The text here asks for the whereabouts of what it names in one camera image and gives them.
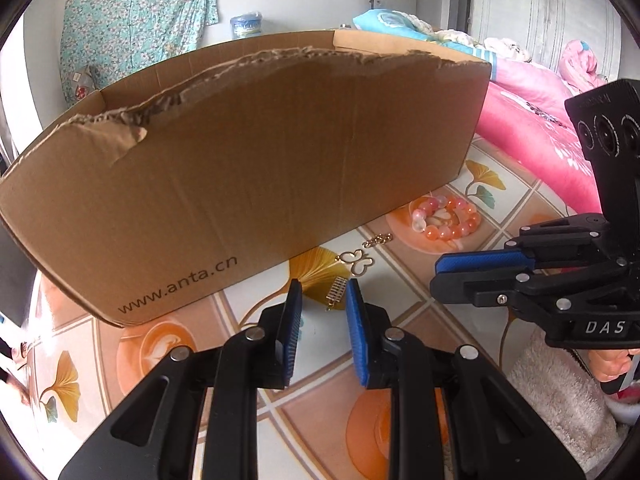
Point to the gold butterfly outline charm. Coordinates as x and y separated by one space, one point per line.
356 260

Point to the blue pillow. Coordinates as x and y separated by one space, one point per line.
385 19

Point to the blue water bottle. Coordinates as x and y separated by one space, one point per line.
246 24

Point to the heart print cushion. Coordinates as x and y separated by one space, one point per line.
82 87

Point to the brown cardboard box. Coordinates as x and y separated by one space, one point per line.
275 160

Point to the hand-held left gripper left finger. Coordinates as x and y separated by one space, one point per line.
292 335

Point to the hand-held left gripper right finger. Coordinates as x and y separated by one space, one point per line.
357 340

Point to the pink floral quilt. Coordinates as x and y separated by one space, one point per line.
530 125

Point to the ginkgo print tablecloth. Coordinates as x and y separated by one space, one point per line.
240 305

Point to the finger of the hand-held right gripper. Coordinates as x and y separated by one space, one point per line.
475 290
480 262

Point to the pink crumpled cloth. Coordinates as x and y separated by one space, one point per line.
580 62

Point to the grey cabinet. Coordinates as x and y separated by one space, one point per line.
15 280

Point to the person's right hand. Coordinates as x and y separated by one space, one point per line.
610 367

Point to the white fluffy robe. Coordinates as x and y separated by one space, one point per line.
560 400

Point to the white panelled wardrobe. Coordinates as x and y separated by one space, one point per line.
540 5

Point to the teal floral cloth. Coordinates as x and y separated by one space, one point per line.
140 10

